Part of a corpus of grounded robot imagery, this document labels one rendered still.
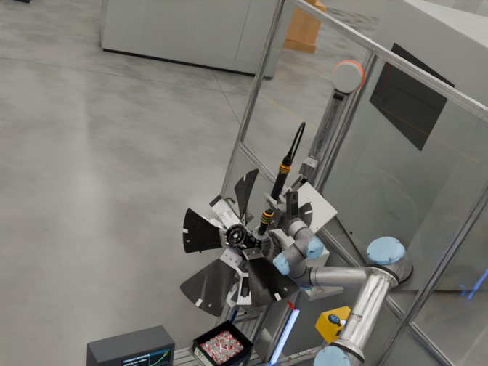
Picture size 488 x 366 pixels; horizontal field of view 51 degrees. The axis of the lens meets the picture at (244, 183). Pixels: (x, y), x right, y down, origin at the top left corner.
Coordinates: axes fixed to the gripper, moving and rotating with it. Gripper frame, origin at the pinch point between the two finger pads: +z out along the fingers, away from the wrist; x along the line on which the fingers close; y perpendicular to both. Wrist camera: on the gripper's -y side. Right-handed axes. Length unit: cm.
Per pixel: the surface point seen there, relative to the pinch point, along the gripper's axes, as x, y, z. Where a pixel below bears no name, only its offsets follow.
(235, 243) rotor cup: -6.3, 30.0, 3.5
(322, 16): 70, -53, 84
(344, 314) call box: 32, 43, -38
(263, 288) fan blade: -5.4, 33.7, -21.4
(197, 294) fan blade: -22, 53, -1
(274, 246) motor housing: 14.7, 32.8, 0.3
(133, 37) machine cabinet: 147, 126, 521
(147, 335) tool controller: -64, 26, -36
